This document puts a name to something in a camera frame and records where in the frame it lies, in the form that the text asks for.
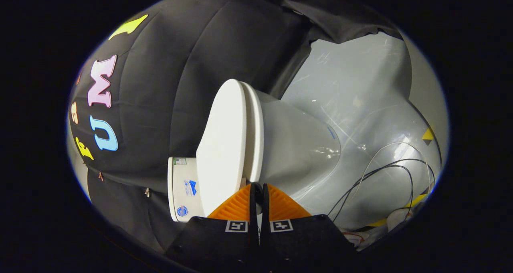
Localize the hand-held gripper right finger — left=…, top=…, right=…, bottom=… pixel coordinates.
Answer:
left=261, top=183, right=357, bottom=273

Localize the black cable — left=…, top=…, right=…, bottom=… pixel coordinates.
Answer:
left=328, top=158, right=436, bottom=222

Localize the white toilet lid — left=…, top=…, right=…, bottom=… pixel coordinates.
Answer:
left=196, top=79, right=247, bottom=218

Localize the white toilet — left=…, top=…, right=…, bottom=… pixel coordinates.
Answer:
left=167, top=89, right=342, bottom=223

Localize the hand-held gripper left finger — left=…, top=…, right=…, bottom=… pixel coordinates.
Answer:
left=166, top=183, right=260, bottom=273

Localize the white toilet seat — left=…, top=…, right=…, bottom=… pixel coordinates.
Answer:
left=240, top=82, right=265, bottom=184

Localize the white cable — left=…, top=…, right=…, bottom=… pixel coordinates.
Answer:
left=352, top=142, right=432, bottom=209

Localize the black backdrop cloth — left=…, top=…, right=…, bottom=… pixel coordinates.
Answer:
left=68, top=0, right=404, bottom=254

